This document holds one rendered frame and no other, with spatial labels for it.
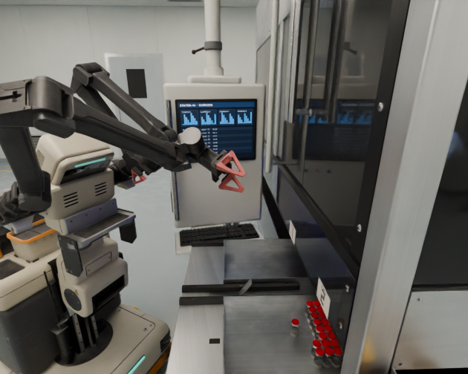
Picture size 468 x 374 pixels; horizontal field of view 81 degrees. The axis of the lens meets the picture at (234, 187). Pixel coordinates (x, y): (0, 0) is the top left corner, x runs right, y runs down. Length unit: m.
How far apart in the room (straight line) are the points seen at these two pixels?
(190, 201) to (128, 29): 5.11
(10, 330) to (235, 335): 0.99
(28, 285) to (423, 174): 1.42
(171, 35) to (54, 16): 2.14
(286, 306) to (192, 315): 0.29
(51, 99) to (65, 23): 6.09
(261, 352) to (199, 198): 0.88
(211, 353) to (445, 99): 0.73
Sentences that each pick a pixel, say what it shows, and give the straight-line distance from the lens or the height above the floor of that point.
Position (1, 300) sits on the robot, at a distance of 1.47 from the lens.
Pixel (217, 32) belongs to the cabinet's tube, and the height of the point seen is 1.77.
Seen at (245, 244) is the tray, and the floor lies 0.89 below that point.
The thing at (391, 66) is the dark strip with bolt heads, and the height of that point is 1.56.
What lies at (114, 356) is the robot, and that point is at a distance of 1.70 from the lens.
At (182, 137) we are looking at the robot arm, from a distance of 0.80.
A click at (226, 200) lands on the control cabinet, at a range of 1.51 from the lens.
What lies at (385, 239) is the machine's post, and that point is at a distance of 0.50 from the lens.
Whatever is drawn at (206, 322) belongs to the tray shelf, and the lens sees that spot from 0.90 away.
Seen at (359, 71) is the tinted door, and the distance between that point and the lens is 0.62.
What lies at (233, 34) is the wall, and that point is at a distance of 6.01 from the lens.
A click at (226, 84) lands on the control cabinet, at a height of 1.54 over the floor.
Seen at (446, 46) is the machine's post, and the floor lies 1.58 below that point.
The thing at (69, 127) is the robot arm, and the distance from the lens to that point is 0.64.
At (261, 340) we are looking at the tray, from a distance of 0.86.
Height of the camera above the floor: 1.53
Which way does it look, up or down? 20 degrees down
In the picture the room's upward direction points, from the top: straight up
